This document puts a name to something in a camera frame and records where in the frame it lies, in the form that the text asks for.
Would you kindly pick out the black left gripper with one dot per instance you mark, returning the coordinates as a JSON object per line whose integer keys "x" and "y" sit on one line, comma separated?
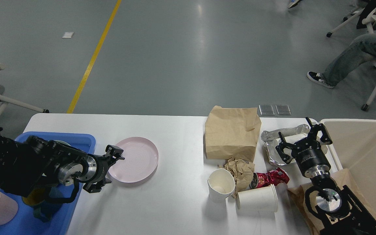
{"x": 91, "y": 170}

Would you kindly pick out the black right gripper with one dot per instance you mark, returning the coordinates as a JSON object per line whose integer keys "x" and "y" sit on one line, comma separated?
{"x": 312, "y": 162}

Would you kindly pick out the pink plate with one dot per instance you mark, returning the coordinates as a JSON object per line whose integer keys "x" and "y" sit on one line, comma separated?
{"x": 141, "y": 158}

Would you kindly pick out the dark teal mug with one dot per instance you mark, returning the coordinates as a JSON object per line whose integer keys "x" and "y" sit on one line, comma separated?
{"x": 42, "y": 209}

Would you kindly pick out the brown paper bag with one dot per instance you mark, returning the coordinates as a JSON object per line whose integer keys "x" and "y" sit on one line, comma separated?
{"x": 232, "y": 133}

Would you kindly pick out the brown paper under arm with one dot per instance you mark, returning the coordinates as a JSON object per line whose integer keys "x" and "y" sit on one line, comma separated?
{"x": 341, "y": 177}

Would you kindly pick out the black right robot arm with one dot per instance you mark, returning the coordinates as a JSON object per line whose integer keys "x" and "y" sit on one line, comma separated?
{"x": 339, "y": 210}

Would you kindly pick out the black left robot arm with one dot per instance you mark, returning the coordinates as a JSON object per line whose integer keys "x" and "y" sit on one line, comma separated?
{"x": 56, "y": 167}

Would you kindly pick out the white container in foil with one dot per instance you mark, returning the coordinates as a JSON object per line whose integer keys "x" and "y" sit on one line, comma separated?
{"x": 290, "y": 139}

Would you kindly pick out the red snack wrapper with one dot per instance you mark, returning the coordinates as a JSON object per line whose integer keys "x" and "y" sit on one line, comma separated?
{"x": 272, "y": 177}

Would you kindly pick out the aluminium foil tray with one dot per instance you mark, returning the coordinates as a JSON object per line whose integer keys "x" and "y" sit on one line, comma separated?
{"x": 268, "y": 138}

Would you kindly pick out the right floor socket plate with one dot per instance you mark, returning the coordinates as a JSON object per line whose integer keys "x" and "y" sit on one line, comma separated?
{"x": 283, "y": 110}

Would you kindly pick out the floor socket plate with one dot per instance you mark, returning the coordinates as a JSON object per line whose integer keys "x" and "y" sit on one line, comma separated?
{"x": 266, "y": 110}
{"x": 283, "y": 110}

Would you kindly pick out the light green plate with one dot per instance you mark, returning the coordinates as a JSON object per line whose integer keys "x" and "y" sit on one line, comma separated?
{"x": 62, "y": 142}

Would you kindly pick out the left floor socket plate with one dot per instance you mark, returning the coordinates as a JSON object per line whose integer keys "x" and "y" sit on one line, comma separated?
{"x": 266, "y": 110}

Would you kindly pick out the white plastic bin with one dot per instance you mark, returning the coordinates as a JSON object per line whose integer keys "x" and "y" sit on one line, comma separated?
{"x": 354, "y": 148}

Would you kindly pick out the lying white paper cup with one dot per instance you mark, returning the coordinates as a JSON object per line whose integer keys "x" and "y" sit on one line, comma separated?
{"x": 260, "y": 199}

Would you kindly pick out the crumpled brown paper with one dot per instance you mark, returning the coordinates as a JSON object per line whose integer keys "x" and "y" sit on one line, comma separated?
{"x": 242, "y": 171}

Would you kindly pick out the upright white paper cup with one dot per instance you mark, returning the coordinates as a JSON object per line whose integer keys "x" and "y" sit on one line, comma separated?
{"x": 221, "y": 185}

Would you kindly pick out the seated person in jeans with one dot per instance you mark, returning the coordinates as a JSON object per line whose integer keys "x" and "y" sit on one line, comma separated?
{"x": 358, "y": 52}

